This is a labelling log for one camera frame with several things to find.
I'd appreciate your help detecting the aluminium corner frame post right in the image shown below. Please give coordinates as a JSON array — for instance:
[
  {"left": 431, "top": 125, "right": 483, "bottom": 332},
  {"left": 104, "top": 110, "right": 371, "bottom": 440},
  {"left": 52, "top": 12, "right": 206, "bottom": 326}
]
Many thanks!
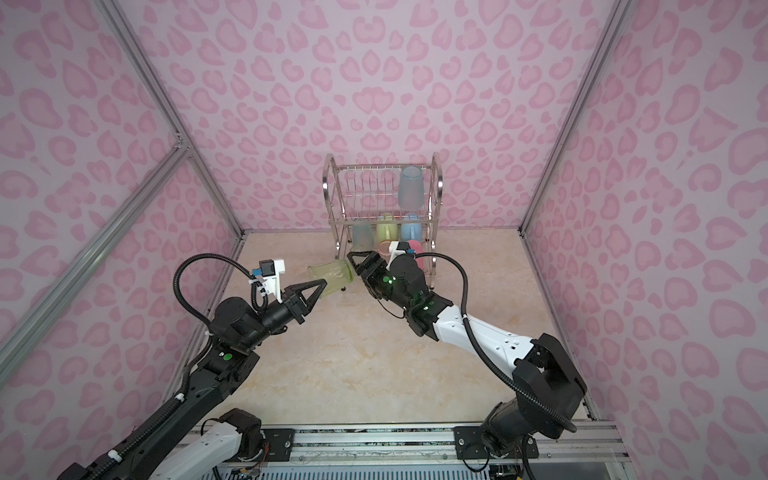
[{"left": 518, "top": 0, "right": 636, "bottom": 238}]

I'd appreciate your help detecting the light blue ceramic mug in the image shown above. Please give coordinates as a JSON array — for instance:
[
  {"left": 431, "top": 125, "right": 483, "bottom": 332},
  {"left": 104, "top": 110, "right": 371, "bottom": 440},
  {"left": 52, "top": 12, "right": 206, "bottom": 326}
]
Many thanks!
[{"left": 400, "top": 213, "right": 423, "bottom": 242}]

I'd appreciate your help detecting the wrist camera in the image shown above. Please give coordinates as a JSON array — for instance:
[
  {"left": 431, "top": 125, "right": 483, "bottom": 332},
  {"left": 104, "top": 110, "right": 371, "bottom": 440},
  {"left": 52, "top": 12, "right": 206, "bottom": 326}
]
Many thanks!
[
  {"left": 388, "top": 241, "right": 416, "bottom": 267},
  {"left": 249, "top": 259, "right": 286, "bottom": 302}
]

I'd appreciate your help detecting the steel two-tier dish rack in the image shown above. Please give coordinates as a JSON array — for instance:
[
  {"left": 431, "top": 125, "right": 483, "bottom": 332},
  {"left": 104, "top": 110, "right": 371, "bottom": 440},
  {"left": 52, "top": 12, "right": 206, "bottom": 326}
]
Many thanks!
[{"left": 322, "top": 153, "right": 444, "bottom": 260}]

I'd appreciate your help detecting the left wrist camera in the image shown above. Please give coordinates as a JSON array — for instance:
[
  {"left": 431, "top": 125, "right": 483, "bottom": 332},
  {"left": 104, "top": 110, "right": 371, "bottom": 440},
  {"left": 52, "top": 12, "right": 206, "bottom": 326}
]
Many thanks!
[{"left": 249, "top": 259, "right": 286, "bottom": 302}]

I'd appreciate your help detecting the translucent teal plastic cup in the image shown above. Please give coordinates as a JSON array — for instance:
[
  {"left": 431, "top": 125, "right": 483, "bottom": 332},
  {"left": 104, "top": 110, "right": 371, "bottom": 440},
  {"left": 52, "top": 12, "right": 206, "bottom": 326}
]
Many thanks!
[{"left": 351, "top": 220, "right": 376, "bottom": 252}]

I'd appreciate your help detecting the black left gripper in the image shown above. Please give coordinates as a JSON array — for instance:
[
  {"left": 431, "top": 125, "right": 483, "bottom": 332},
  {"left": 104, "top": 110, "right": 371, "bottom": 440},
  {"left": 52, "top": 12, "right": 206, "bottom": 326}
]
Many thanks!
[{"left": 242, "top": 278, "right": 325, "bottom": 354}]

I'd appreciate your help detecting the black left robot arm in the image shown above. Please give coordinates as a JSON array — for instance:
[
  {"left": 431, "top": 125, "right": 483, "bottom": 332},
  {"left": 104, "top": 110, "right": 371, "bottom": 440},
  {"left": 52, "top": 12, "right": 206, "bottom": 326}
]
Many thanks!
[{"left": 59, "top": 279, "right": 327, "bottom": 479}]

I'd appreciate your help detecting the aluminium corner frame post left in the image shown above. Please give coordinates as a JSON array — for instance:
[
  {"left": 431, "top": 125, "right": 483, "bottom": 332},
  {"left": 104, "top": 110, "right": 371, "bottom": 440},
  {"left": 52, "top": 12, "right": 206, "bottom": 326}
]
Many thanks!
[{"left": 94, "top": 0, "right": 246, "bottom": 239}]

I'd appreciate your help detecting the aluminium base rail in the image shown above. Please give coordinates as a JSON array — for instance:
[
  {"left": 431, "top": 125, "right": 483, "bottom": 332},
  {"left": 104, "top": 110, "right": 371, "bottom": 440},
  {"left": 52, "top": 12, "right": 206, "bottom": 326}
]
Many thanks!
[{"left": 110, "top": 419, "right": 637, "bottom": 480}]

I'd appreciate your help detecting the opaque pink plastic cup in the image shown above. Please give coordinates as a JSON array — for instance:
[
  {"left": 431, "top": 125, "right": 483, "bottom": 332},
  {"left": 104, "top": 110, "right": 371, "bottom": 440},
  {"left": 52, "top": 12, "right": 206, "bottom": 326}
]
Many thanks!
[{"left": 408, "top": 239, "right": 424, "bottom": 269}]

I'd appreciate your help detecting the light green ceramic mug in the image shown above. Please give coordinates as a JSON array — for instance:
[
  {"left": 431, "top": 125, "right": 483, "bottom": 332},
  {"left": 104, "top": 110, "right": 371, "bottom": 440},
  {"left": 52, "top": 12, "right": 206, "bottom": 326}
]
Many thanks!
[{"left": 375, "top": 213, "right": 399, "bottom": 243}]

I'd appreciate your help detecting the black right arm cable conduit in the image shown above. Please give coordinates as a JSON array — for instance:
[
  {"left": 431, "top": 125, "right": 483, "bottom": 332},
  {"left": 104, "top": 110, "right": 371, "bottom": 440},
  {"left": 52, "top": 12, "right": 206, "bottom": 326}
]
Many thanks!
[{"left": 413, "top": 251, "right": 578, "bottom": 434}]

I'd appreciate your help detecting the translucent pink plastic cup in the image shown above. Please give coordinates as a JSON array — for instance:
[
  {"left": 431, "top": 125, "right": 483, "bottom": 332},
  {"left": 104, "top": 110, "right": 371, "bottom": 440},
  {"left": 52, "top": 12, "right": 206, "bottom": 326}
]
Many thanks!
[{"left": 377, "top": 240, "right": 392, "bottom": 258}]

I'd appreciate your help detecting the aluminium corner frame post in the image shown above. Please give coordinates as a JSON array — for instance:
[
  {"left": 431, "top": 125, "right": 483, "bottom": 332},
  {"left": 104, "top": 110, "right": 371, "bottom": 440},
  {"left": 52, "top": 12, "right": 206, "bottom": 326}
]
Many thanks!
[
  {"left": 94, "top": 0, "right": 246, "bottom": 239},
  {"left": 518, "top": 0, "right": 636, "bottom": 238}
]

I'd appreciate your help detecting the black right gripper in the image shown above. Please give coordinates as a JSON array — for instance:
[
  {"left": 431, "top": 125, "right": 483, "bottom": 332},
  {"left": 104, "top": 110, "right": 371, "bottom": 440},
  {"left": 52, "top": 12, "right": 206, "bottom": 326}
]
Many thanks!
[{"left": 346, "top": 251, "right": 414, "bottom": 312}]

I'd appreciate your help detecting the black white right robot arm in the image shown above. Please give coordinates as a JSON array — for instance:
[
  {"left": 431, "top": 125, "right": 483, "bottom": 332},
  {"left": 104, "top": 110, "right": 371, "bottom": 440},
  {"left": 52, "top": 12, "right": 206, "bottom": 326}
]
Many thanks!
[{"left": 347, "top": 251, "right": 587, "bottom": 457}]

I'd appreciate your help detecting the aluminium diagonal frame bar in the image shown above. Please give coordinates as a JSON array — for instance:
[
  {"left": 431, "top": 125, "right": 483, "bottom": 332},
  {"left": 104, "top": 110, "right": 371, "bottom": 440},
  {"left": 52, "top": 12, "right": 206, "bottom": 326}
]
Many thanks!
[{"left": 1, "top": 142, "right": 189, "bottom": 385}]

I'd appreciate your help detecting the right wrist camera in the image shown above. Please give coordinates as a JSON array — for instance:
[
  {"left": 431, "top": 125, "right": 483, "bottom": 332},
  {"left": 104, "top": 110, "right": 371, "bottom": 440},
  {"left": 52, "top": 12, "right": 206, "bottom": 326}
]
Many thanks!
[{"left": 388, "top": 241, "right": 416, "bottom": 267}]

